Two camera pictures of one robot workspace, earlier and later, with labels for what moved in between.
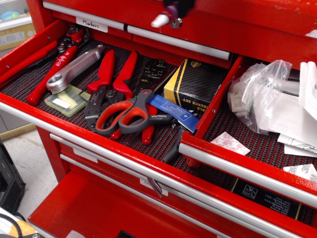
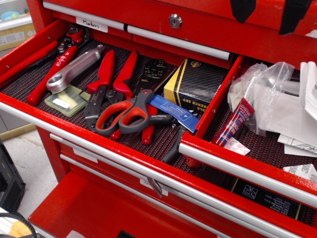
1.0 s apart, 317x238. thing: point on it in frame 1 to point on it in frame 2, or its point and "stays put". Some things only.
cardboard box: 11,38 stays put
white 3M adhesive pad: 306,170 stays put
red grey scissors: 128,116 stays put
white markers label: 92,25 stays put
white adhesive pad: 227,141 stays put
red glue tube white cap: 160,20 to 234,123
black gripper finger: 184,6 to 294,10
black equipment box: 12,185 stays put
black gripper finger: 168,3 to 241,9
